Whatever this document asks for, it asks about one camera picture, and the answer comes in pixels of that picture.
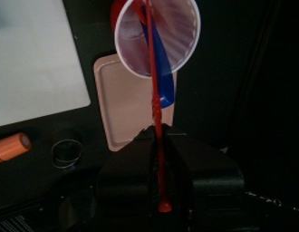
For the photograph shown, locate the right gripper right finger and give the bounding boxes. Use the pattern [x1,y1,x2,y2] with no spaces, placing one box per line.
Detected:
[162,122,246,232]

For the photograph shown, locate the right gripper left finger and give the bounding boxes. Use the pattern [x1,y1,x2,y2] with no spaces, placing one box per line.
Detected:
[96,123,158,232]

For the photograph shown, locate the pink rectangular plate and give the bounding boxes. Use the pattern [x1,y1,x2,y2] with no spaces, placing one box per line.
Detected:
[92,53,179,153]

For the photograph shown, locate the white cutting board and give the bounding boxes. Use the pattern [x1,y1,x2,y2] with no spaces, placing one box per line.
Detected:
[0,0,94,129]

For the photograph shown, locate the black round cap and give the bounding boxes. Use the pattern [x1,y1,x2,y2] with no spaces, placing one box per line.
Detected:
[50,138,86,169]

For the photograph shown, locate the orange toy carrot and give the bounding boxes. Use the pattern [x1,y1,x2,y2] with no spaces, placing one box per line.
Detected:
[0,131,34,166]

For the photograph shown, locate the blue plastic utensil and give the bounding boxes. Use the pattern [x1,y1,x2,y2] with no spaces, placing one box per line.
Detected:
[142,5,176,110]

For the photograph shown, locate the red plastic cup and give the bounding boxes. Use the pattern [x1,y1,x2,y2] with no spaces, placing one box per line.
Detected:
[111,0,203,81]

